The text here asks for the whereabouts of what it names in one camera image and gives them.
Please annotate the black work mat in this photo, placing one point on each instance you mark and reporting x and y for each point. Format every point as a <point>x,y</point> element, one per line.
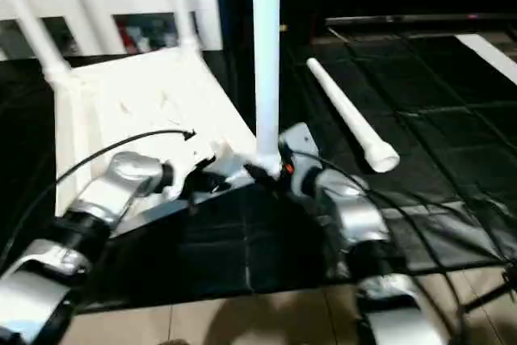
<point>242,256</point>

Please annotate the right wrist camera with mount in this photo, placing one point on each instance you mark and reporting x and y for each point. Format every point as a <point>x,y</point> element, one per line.
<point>300,143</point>

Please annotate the small brown tag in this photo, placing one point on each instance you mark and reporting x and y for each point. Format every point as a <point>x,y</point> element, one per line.
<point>283,28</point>

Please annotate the flat white board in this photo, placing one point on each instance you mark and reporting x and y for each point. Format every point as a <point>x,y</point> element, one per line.
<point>489,58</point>

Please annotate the white plastic table leg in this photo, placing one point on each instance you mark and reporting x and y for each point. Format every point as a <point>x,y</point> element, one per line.
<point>36,38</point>
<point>266,54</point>
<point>182,6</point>
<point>347,115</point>

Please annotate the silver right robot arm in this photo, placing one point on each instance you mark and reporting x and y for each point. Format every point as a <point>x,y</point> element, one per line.
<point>355,224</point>

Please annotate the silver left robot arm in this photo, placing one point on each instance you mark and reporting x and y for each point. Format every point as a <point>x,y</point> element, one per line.
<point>89,208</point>

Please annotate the white plastic table top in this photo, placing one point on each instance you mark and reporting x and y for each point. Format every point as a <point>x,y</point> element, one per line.
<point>137,103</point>

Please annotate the long black bar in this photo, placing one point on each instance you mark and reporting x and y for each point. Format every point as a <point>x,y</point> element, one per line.
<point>420,18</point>

